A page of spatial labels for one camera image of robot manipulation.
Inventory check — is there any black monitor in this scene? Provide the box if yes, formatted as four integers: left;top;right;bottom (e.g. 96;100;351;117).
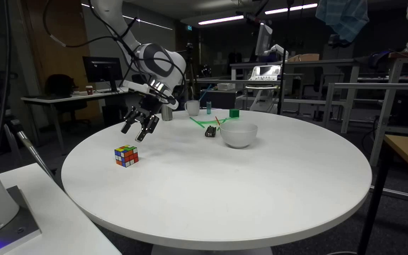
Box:
82;56;123;94

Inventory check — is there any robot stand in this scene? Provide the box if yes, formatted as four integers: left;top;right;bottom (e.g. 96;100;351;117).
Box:
0;163;122;255

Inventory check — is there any multicoloured puzzle cube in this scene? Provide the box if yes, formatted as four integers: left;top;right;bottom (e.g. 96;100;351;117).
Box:
114;144;140;168

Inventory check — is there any cardboard box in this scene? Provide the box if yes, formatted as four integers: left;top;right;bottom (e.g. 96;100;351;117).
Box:
288;53;321;63

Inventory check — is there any white mug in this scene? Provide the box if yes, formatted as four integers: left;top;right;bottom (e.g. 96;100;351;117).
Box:
185;100;201;117

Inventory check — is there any black office chair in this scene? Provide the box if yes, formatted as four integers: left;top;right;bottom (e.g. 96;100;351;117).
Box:
44;73;92;125

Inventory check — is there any camera on tripod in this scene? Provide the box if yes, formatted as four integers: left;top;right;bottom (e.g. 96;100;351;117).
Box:
183;42;200;101
0;70;55;179

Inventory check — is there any grey metal frame table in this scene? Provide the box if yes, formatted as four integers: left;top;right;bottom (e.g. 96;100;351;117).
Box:
229;58;361;121
322;83;408;168

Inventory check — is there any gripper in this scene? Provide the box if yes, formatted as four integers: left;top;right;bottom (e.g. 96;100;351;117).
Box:
120;94;163;143

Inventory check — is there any silver metal cup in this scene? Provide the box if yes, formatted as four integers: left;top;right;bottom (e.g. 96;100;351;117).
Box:
161;103;174;121

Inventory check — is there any blue cloth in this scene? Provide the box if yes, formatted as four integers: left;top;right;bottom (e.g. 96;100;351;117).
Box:
315;0;370;43

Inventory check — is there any white medical cart with screen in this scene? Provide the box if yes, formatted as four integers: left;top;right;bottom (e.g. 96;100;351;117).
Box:
245;22;290;114

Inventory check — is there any grey desk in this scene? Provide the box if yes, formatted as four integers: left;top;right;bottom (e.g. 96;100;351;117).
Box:
20;87;135;155

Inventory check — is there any black stand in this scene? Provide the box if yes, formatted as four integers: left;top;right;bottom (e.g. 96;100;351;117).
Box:
277;0;295;116

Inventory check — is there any white bowl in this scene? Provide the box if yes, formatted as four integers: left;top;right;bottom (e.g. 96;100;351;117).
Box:
220;122;259;149

